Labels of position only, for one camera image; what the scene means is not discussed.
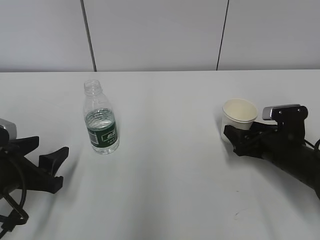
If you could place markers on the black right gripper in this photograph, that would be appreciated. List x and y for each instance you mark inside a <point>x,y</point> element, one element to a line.
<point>281,141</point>

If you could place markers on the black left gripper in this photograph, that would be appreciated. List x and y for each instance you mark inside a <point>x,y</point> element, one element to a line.
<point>17,172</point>

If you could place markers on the white paper cup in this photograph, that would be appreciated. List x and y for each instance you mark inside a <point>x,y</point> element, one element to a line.
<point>238,113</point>

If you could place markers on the clear green-label water bottle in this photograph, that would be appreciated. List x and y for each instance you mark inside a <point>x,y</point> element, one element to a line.
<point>99,118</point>

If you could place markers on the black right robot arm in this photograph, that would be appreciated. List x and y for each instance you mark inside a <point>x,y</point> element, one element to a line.
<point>306,171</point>

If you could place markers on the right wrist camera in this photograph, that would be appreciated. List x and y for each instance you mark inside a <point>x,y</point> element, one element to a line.
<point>282,112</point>

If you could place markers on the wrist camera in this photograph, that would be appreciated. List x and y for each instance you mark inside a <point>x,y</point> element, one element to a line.
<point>282,112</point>
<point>10,127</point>

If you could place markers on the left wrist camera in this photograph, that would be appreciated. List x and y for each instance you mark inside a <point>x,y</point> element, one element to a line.
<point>10,127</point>

